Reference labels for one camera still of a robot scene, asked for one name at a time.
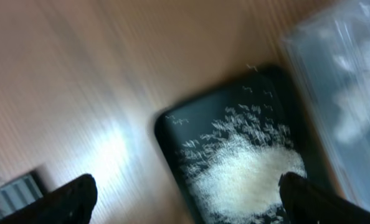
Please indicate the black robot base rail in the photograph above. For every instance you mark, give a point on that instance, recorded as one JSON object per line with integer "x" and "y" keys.
{"x": 20, "y": 192}

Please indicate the white rice pile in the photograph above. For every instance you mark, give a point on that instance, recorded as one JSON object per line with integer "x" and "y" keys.
{"x": 241, "y": 181}

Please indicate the clear plastic bin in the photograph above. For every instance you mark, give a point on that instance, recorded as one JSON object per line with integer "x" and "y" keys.
{"x": 330, "y": 57}

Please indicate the black plastic tray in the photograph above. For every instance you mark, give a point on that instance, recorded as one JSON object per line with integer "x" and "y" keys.
{"x": 186, "y": 135}

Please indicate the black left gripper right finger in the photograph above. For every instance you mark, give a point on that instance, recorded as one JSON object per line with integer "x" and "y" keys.
{"x": 305, "y": 202}

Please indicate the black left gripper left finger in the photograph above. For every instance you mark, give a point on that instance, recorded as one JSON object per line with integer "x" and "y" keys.
{"x": 72, "y": 203}

